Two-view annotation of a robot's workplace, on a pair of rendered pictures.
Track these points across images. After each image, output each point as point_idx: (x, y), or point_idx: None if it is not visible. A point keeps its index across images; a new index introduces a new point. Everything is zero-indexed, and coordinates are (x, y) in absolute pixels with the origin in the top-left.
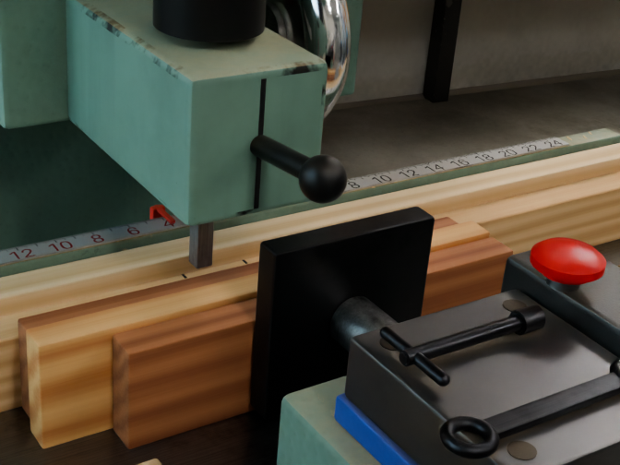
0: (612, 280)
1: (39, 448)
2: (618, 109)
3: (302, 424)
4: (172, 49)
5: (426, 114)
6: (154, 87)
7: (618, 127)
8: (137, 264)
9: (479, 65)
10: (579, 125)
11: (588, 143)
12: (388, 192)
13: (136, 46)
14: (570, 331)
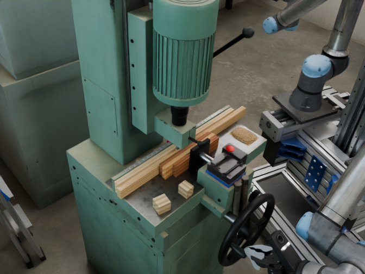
0: (235, 149)
1: (164, 179)
2: (216, 25)
3: (201, 173)
4: (176, 127)
5: None
6: (175, 132)
7: (217, 32)
8: (169, 150)
9: None
10: None
11: (225, 109)
12: (197, 128)
13: (170, 126)
14: (231, 157)
